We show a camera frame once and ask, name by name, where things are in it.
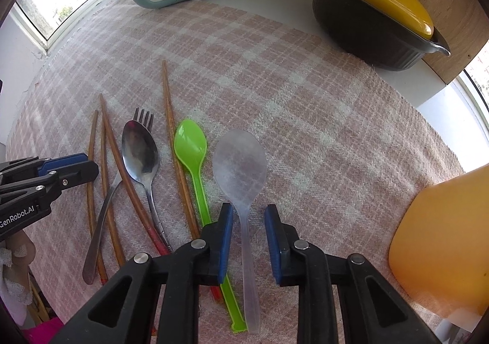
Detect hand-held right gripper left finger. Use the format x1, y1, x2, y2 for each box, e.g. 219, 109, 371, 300
50, 203, 234, 344

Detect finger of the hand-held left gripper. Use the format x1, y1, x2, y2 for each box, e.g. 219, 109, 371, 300
0, 161, 99, 204
0, 153, 89, 186

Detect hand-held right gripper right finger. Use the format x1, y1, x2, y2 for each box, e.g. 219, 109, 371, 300
264, 204, 444, 344

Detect metal fork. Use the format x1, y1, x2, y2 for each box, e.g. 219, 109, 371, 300
83, 108, 154, 286

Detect metal spoon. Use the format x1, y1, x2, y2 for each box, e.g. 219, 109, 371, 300
121, 120, 173, 253

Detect translucent plastic spoon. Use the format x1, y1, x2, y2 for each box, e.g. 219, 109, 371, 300
212, 129, 267, 334

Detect green plastic spoon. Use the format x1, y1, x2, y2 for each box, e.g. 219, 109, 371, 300
174, 119, 248, 331

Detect yellow plastic container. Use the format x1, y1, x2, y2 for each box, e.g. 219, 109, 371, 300
388, 165, 489, 320

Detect person's left forearm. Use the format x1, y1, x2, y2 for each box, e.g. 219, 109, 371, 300
0, 248, 33, 316

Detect person's left hand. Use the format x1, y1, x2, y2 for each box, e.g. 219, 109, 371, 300
6, 231, 37, 266

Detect magenta cloth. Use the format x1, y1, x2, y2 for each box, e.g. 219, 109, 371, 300
21, 317, 65, 344

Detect pink plaid cloth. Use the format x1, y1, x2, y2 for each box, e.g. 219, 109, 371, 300
6, 0, 465, 344

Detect black ceramic pot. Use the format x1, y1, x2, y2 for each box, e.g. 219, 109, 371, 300
299, 0, 451, 71

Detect white window frame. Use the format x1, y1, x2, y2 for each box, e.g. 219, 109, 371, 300
8, 0, 127, 58
456, 50, 489, 127

